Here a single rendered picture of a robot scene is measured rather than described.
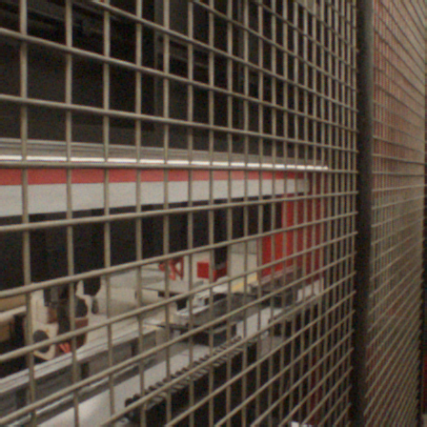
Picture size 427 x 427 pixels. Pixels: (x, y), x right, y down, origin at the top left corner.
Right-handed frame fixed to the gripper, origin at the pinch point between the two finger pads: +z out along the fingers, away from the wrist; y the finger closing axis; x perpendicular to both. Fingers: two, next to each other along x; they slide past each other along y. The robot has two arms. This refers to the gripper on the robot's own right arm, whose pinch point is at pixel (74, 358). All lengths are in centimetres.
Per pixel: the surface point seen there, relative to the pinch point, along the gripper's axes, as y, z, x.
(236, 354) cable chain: 85, -6, -31
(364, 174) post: 128, -35, -62
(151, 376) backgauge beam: 68, -5, -40
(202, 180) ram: 56, -50, 19
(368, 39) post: 132, -51, -61
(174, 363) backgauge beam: 68, -5, -31
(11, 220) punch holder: 55, -44, -57
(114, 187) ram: 56, -49, -24
